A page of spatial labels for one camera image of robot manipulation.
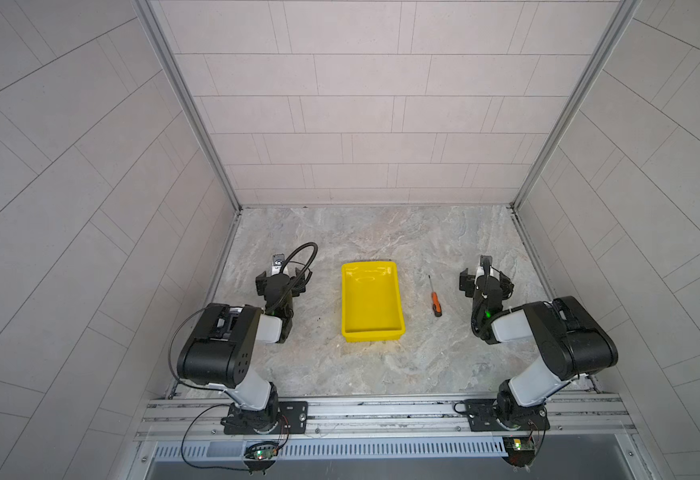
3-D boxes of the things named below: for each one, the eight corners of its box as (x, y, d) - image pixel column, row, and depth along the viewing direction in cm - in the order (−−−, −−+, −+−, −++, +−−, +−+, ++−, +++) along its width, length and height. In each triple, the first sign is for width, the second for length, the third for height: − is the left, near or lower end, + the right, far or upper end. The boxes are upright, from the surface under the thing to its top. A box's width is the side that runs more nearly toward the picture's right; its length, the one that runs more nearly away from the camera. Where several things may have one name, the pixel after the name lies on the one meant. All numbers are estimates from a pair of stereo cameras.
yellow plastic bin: (339, 342, 85) (337, 333, 80) (343, 269, 101) (342, 258, 95) (402, 342, 85) (405, 333, 80) (397, 270, 101) (399, 258, 95)
